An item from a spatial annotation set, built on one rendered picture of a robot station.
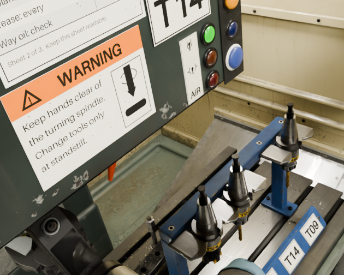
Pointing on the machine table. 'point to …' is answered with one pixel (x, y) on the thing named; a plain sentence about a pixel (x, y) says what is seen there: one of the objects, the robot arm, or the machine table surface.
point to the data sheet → (50, 31)
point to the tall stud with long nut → (151, 229)
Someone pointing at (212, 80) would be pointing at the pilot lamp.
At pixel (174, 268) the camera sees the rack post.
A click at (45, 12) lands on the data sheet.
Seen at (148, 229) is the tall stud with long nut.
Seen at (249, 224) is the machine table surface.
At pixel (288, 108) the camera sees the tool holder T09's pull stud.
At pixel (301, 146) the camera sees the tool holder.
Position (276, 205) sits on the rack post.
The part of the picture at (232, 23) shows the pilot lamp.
